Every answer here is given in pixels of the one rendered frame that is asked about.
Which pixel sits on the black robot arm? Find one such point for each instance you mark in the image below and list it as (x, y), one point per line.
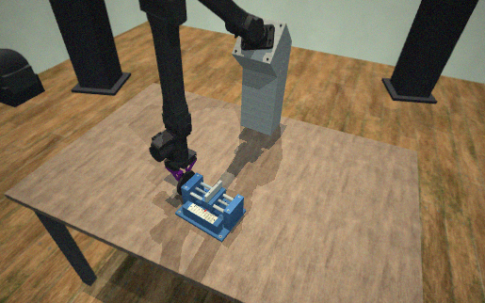
(255, 35)

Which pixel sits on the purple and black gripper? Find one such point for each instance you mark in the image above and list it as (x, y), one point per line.
(182, 159)

